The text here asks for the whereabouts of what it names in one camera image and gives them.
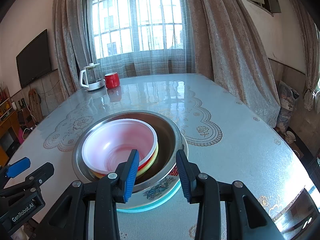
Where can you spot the black wall television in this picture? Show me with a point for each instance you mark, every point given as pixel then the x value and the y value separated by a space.
pixel 34 62

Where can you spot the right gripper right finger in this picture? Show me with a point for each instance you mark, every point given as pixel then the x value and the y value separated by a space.
pixel 245 217

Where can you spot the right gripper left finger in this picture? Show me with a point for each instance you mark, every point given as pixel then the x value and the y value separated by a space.
pixel 88 211

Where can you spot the red plastic bowl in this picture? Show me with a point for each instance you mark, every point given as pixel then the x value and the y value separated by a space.
pixel 114 161

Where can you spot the wooden shelf cabinet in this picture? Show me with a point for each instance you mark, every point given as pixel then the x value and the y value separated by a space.
pixel 10 127

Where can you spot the white pink plastic bowl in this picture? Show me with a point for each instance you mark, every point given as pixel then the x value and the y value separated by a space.
pixel 131 133

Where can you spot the red ceramic mug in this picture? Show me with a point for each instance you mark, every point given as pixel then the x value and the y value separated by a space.
pixel 112 80

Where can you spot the large stainless steel bowl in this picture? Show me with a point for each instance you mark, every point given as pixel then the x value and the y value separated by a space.
pixel 169 141

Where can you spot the window with sheer curtain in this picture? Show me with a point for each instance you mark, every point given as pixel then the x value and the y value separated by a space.
pixel 140 37

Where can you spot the wooden chair by wall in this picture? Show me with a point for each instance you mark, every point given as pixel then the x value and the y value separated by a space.
pixel 35 105

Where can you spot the white glass electric kettle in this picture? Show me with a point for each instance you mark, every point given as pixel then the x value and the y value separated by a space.
pixel 91 77

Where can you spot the yellow plastic bowl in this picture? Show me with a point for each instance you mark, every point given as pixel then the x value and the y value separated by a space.
pixel 120 155

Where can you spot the beige curtain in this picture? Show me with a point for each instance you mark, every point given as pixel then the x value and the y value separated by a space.
pixel 227 49

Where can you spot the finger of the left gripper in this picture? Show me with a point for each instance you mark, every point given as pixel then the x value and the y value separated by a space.
pixel 13 170

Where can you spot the teal plastic tray plate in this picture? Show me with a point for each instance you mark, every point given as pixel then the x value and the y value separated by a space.
pixel 154 197

